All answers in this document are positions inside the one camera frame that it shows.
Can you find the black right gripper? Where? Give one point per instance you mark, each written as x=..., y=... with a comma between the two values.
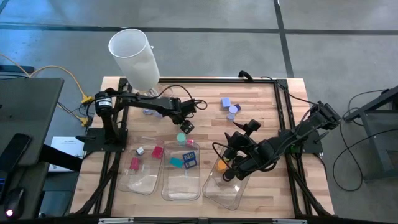
x=244, y=143

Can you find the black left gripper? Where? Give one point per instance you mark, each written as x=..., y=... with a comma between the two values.
x=178, y=110

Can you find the green sand timer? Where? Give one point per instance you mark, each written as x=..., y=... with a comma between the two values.
x=181, y=137

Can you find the teal rectangular box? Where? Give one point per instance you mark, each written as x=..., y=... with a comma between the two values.
x=176, y=162

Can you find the orange sand timer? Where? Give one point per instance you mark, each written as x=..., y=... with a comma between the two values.
x=221, y=166

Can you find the red rectangular box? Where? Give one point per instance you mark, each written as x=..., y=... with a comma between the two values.
x=157, y=152

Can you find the small silver cube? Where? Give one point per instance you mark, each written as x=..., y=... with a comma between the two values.
x=140, y=151

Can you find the clear plastic bin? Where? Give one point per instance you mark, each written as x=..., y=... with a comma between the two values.
x=140, y=183
x=182, y=186
x=224, y=193

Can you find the small red cube box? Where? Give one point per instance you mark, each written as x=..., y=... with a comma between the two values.
x=134, y=163

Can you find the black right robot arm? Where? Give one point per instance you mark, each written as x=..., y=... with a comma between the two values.
x=295, y=137

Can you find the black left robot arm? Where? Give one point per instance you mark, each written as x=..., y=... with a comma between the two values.
x=140, y=101

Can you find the small pink clip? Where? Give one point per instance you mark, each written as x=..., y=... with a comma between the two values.
x=190, y=142

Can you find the lavender sand timer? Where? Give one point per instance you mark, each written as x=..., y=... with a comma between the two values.
x=233, y=109

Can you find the small dark blue box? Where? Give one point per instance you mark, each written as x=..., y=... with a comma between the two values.
x=238, y=107

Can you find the light blue box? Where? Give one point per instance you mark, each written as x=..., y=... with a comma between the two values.
x=226, y=102

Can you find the small clear purple object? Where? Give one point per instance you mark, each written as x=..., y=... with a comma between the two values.
x=148, y=111
x=159, y=114

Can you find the white paper sheet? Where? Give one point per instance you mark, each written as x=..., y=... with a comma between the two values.
x=66, y=144

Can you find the black desk support bar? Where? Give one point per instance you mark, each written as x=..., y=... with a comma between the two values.
x=59, y=157

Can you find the grey metal stand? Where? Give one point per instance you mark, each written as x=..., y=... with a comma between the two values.
x=376, y=143

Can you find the dark grey desk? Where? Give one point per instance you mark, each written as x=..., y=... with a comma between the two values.
x=31, y=105

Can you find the black smartphone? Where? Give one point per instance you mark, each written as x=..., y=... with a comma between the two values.
x=14, y=152

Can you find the black flat floor bar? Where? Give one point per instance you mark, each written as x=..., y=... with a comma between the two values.
x=15, y=68

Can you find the black computer mouse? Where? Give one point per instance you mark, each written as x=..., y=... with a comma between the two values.
x=14, y=202

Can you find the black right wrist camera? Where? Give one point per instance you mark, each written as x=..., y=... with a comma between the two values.
x=252, y=125

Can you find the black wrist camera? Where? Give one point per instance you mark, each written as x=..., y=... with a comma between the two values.
x=252, y=125
x=188, y=107

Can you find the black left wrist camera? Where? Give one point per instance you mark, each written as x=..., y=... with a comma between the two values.
x=188, y=107

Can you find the black aluminium table frame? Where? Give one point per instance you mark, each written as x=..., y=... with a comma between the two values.
x=264, y=81

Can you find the grey metal bracket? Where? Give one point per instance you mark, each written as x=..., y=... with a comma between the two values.
x=116, y=220
x=289, y=221

